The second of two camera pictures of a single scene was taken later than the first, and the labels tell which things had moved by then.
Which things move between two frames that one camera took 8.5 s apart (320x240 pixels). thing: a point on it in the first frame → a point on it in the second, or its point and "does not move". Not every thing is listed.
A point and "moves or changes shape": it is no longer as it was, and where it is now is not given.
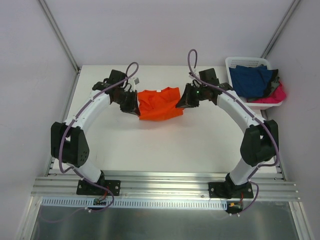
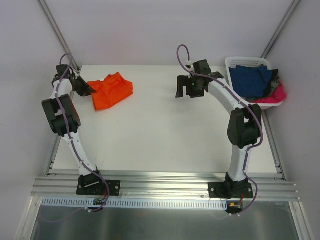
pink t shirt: x=278 y=95 does not move
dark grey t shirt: x=272 y=84 does not move
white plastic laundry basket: x=250 y=61 does not move
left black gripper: x=129 y=101 → x=79 y=85
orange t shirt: x=160 y=104 moves or changes shape
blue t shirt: x=251 y=82 does not move
